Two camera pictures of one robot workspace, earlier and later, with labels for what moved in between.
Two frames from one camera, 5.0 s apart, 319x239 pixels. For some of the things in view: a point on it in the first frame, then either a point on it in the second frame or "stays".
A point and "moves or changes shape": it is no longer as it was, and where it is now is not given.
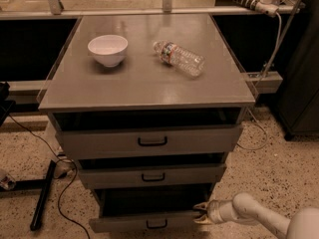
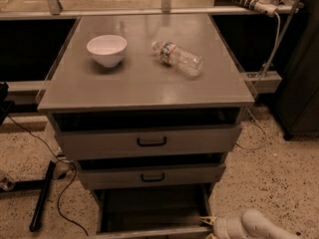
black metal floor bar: [35, 220] stays
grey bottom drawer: [150, 208] moves or changes shape
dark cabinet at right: [298, 102] stays
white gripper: [213, 211] -> [220, 228]
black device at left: [6, 107] stays
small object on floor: [7, 182] stays
